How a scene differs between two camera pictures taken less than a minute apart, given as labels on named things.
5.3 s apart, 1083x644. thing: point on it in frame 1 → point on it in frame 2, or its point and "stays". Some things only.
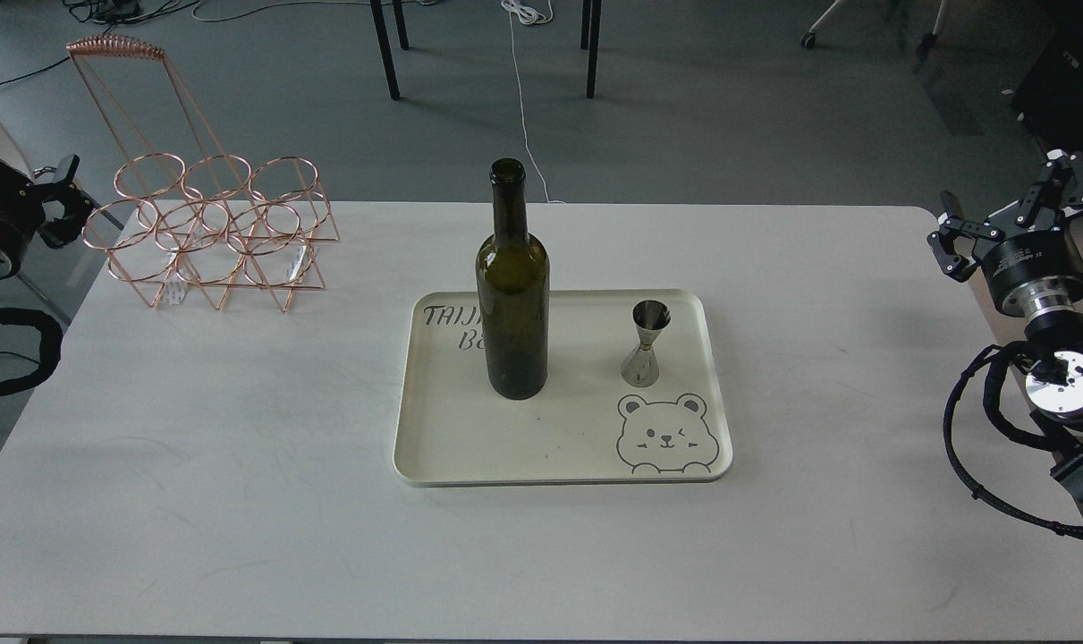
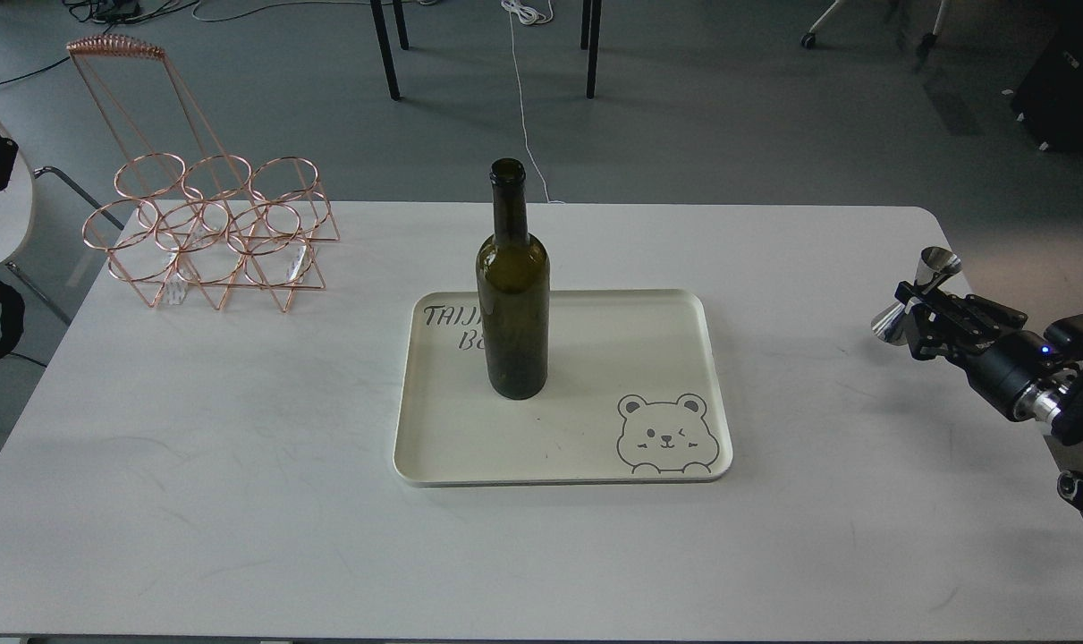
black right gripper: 1028,267 → 987,342
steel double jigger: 650,317 → 934,263
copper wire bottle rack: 186,204 stays
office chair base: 808,38 stays
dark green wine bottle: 513,283 stays
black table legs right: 595,40 stays
